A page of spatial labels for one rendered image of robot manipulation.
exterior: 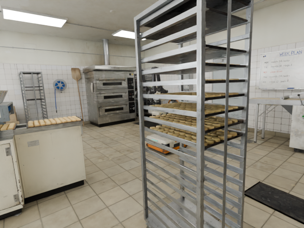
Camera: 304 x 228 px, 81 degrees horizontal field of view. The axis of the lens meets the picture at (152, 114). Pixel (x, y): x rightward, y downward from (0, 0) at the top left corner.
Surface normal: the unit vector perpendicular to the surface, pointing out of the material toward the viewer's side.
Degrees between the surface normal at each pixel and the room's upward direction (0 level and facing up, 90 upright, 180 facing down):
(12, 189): 90
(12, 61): 90
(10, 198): 90
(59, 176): 90
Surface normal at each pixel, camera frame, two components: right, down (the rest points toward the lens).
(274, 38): -0.78, 0.13
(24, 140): 0.57, 0.11
